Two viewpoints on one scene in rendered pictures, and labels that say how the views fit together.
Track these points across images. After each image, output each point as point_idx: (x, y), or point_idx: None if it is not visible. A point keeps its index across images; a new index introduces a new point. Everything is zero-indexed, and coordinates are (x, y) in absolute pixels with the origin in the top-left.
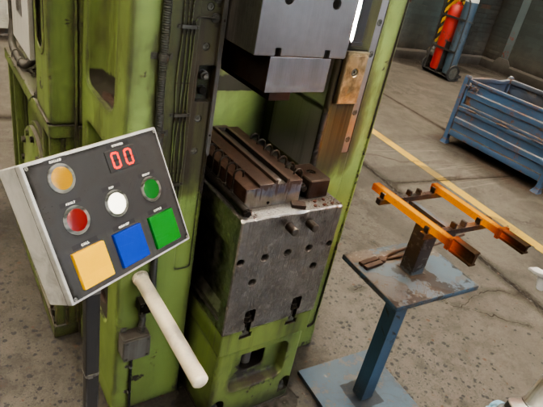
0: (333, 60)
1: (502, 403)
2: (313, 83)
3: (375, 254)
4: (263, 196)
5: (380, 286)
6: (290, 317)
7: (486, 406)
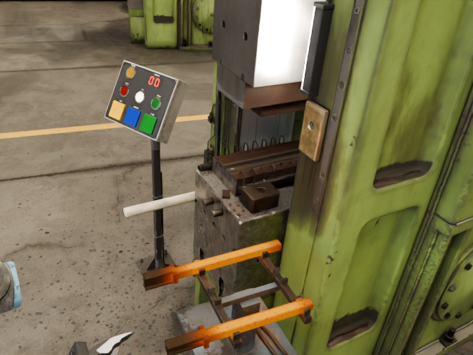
0: None
1: (12, 275)
2: (237, 98)
3: None
4: (219, 170)
5: (206, 306)
6: (222, 296)
7: (14, 264)
